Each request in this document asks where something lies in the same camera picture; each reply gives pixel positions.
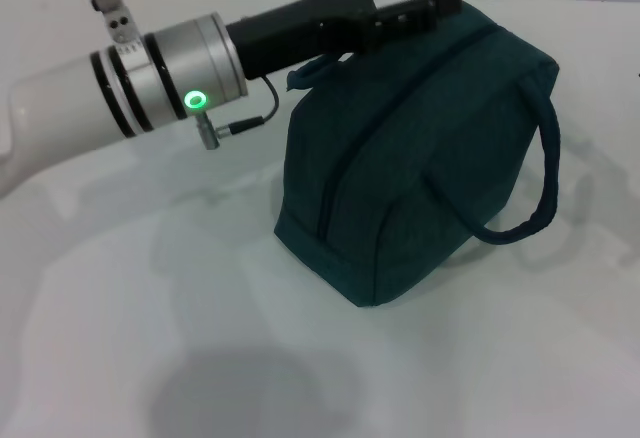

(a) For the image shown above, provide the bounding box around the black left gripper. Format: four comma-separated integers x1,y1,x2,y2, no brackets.
224,0,465,82

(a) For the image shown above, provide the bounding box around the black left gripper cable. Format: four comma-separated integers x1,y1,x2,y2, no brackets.
219,75,280,135

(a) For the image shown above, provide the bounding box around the dark teal lunch bag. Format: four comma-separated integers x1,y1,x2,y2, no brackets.
273,0,562,309

